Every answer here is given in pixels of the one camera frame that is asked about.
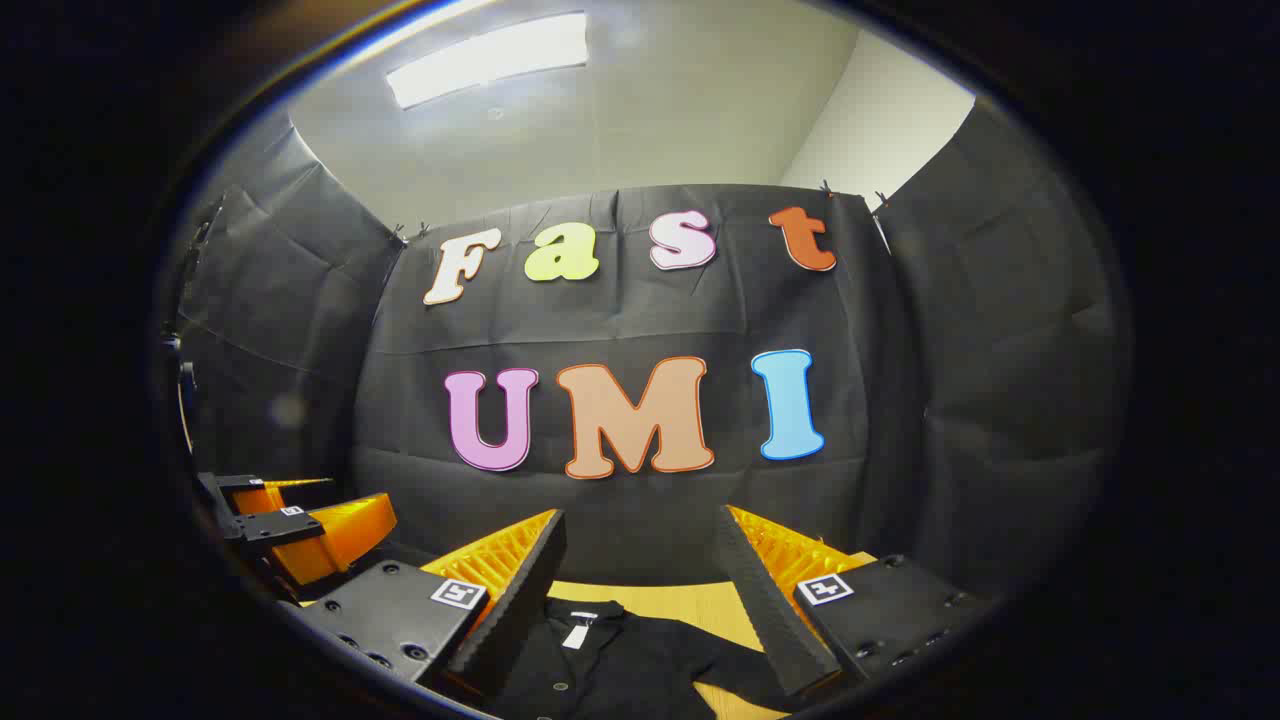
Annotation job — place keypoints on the black button shirt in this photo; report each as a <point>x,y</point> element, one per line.
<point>620,660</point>

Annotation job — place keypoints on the black backdrop cloth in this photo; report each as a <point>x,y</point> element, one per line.
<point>620,320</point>

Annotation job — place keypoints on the ceiling light panel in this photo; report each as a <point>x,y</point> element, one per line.
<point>490,58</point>

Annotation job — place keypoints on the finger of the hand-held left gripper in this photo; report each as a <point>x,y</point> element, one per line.
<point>238,482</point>
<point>280,525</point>

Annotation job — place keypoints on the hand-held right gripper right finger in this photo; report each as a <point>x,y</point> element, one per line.
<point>765,610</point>

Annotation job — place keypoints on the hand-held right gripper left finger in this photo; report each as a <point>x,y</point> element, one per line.
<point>520,610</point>

